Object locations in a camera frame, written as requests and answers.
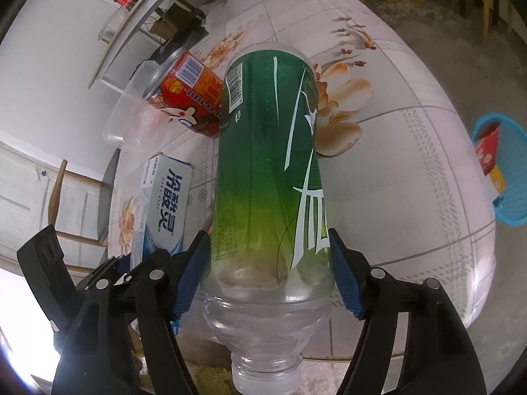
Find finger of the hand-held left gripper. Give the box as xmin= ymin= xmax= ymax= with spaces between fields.
xmin=76 ymin=254 xmax=136 ymax=291

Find white shelf table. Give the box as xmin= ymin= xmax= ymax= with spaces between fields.
xmin=88 ymin=0 xmax=210 ymax=91

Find red snack can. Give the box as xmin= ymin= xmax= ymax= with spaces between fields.
xmin=142 ymin=47 xmax=226 ymax=138

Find white and blue toothpaste box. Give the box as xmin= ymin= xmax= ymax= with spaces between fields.
xmin=127 ymin=154 xmax=197 ymax=336

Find clear plastic container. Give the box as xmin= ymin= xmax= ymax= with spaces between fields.
xmin=103 ymin=61 xmax=174 ymax=149

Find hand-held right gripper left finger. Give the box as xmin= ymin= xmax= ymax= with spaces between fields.
xmin=51 ymin=229 xmax=211 ymax=395

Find blue plastic mesh basket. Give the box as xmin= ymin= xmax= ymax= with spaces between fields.
xmin=470 ymin=113 xmax=527 ymax=228

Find glass pot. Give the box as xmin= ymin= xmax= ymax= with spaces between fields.
xmin=98 ymin=8 xmax=128 ymax=44

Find yellow fluffy cloth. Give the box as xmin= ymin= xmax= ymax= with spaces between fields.
xmin=181 ymin=364 xmax=235 ymax=395

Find wooden chair with dark seat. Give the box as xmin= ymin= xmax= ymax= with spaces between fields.
xmin=469 ymin=0 xmax=519 ymax=40
xmin=47 ymin=158 xmax=112 ymax=274

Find white pillow bag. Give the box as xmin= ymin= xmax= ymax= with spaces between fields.
xmin=206 ymin=0 xmax=297 ymax=38

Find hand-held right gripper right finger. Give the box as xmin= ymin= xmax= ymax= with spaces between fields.
xmin=327 ymin=228 xmax=482 ymax=395

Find yellow and white packet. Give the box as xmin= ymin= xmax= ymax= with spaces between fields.
xmin=490 ymin=164 xmax=508 ymax=195

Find floral tablecloth table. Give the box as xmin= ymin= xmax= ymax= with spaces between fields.
xmin=99 ymin=0 xmax=497 ymax=363

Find clear bottle with green label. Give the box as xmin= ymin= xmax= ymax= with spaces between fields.
xmin=200 ymin=46 xmax=336 ymax=395

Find red paper box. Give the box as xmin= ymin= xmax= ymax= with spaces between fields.
xmin=473 ymin=125 xmax=502 ymax=175

